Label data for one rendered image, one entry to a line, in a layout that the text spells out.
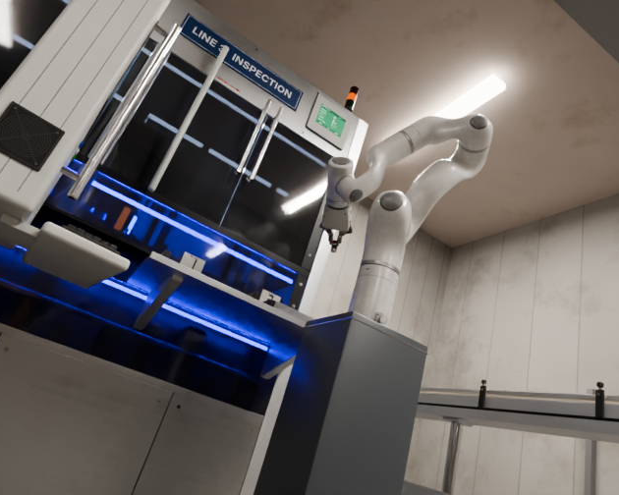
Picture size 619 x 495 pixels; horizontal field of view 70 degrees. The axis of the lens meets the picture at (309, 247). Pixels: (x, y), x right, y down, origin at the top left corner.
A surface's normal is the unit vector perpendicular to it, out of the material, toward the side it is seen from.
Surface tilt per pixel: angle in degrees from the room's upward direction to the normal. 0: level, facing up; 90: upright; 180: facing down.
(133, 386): 90
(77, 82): 90
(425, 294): 90
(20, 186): 90
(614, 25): 180
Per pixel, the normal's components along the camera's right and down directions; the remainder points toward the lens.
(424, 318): 0.48, -0.25
